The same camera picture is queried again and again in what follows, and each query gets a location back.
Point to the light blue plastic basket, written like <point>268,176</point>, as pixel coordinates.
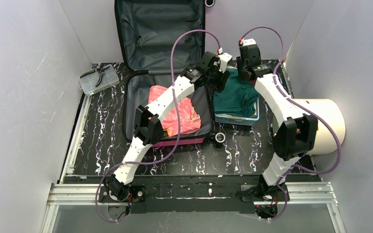
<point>238,119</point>

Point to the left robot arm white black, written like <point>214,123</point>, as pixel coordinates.
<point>209,71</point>

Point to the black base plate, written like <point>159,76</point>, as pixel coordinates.
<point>242,194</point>

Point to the aluminium frame rail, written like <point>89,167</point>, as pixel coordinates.
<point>312,208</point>

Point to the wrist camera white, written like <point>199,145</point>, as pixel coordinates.
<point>225,59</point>
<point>246,42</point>

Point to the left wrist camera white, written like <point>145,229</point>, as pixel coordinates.
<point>225,59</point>

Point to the clear plastic compartment box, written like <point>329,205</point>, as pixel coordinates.
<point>98,79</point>

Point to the teal green garment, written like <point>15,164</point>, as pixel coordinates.
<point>236,87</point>

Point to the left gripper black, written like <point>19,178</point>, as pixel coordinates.
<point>221,79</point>

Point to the pink patterned garment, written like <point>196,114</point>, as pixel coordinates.
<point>190,119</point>

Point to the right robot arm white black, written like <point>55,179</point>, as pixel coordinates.
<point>294,132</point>

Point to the pink hard-shell suitcase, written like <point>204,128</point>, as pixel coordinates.
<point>158,39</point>

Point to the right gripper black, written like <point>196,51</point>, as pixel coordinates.
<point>245,72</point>

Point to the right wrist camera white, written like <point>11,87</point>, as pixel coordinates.
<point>246,42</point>

